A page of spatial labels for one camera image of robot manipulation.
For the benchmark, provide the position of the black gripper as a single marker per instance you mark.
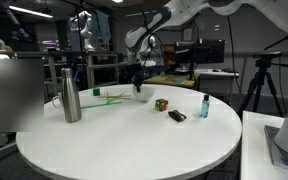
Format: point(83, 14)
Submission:
point(137, 74)

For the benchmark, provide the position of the white bowl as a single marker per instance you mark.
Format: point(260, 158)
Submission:
point(145, 95)

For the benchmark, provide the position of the orange stick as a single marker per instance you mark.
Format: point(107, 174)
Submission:
point(117, 97)

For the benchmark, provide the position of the short green stick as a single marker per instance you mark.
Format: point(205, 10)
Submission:
point(107, 98)
point(117, 97)

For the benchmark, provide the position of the Rubik's cube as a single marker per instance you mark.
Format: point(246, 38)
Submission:
point(161, 105)

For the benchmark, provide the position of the wooden desk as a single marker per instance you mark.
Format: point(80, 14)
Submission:
point(170, 80)

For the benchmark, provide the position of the small green cube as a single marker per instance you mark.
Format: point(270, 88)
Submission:
point(96, 92)

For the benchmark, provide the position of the long green stick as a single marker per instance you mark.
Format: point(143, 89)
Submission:
point(100, 105)

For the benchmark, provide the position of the metal shelf rack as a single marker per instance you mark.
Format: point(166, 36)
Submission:
point(100, 66)

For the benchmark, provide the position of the monitor with orange screen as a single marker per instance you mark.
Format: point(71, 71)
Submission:
point(169, 56)

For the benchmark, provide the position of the small black clip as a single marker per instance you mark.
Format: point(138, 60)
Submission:
point(177, 115)

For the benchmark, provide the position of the stainless steel water bottle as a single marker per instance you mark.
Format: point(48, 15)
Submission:
point(71, 100)

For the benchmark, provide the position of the hanging blue cloth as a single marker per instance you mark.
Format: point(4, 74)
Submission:
point(102, 26)

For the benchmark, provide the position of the blue hand sanitizer bottle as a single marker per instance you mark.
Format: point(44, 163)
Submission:
point(205, 108)

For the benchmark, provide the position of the black computer monitor pair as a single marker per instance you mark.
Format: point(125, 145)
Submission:
point(207, 53)

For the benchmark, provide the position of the white mug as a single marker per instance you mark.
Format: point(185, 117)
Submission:
point(58, 100)

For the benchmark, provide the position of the white office desk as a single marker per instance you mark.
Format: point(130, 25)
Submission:
point(217, 75)

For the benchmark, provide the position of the white robot mounting table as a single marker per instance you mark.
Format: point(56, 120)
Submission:
point(254, 150)

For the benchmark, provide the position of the long ceiling light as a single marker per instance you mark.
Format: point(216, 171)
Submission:
point(27, 10)

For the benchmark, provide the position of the black camera tripod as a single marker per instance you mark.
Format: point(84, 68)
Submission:
point(260, 80)

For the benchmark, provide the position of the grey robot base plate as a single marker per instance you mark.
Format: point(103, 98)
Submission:
point(277, 150)

